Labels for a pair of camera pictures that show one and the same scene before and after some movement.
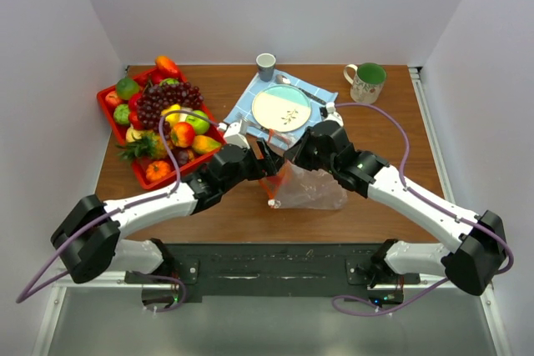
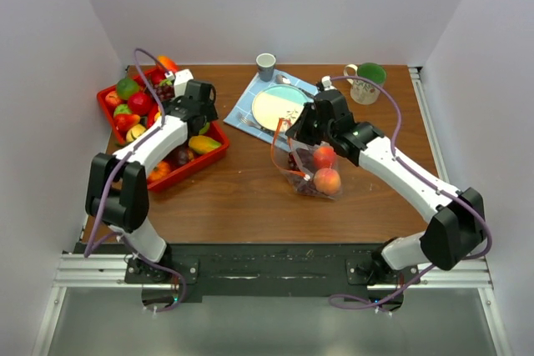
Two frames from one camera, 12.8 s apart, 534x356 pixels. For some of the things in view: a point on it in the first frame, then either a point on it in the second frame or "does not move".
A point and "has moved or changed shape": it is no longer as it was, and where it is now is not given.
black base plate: [229, 270] does not move
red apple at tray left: [112, 98] does not move
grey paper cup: [266, 63] does not move
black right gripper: [298, 152] → [299, 130]
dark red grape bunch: [151, 102] → [302, 160]
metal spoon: [283, 79] does not move
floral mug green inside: [368, 82] does not move
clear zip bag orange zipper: [294, 187] has moved or changed shape
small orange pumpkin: [158, 170] does not move
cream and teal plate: [282, 108] does not move
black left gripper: [268, 160] → [209, 112]
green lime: [127, 87] does not move
